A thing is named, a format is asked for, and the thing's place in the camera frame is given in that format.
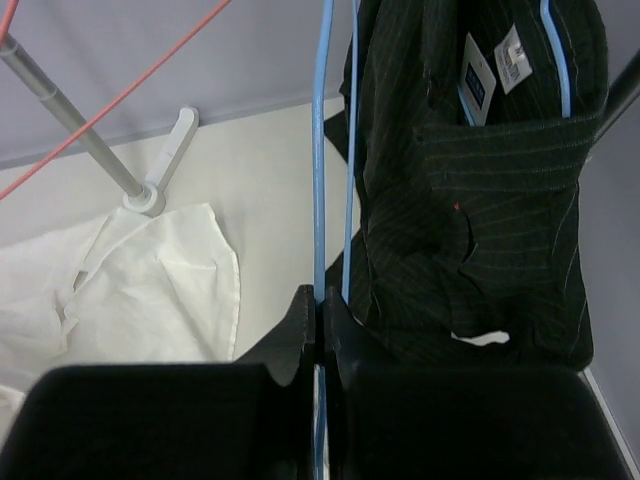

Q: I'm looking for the white shirt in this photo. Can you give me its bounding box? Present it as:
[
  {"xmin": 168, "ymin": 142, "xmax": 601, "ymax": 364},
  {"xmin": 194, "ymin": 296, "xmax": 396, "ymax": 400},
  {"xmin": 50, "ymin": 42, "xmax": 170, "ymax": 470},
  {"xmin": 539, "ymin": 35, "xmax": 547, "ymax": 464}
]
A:
[{"xmin": 1, "ymin": 204, "xmax": 240, "ymax": 409}]

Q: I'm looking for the metal clothes rack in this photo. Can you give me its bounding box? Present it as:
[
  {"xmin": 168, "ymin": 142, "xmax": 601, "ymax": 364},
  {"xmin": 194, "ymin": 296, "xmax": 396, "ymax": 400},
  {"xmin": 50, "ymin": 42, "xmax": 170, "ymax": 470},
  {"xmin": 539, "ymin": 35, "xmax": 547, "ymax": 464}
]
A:
[{"xmin": 0, "ymin": 34, "xmax": 640, "ymax": 219}]

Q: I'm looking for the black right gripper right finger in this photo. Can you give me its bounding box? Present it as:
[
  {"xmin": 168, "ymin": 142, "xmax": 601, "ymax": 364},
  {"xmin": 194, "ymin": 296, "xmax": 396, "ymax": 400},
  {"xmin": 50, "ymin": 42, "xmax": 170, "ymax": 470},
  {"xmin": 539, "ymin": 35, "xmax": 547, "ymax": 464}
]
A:
[{"xmin": 323, "ymin": 289, "xmax": 632, "ymax": 479}]

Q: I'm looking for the black pinstripe shirt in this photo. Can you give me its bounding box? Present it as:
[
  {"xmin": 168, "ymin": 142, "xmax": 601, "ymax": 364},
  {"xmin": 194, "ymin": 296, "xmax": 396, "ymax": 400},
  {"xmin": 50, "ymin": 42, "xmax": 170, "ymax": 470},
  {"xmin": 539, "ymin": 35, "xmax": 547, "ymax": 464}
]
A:
[{"xmin": 325, "ymin": 1, "xmax": 608, "ymax": 371}]

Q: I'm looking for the pink wire hanger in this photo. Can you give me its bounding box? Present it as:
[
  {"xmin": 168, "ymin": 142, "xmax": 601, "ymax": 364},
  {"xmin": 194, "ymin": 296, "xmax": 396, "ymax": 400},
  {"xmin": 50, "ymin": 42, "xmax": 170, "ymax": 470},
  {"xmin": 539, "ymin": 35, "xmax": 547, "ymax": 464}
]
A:
[{"xmin": 0, "ymin": 0, "xmax": 234, "ymax": 201}]

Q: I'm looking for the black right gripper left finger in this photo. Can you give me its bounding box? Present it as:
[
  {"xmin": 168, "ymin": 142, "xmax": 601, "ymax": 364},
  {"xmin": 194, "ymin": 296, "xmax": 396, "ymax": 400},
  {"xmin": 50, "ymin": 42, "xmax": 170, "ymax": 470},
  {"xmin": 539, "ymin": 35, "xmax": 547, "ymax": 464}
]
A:
[{"xmin": 1, "ymin": 285, "xmax": 316, "ymax": 479}]

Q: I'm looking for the blue wire hanger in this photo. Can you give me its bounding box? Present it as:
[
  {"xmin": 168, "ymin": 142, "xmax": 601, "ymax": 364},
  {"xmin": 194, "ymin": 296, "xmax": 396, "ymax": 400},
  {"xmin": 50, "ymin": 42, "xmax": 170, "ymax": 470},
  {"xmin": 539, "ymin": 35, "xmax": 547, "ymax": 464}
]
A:
[
  {"xmin": 311, "ymin": 1, "xmax": 356, "ymax": 479},
  {"xmin": 539, "ymin": 0, "xmax": 572, "ymax": 119}
]

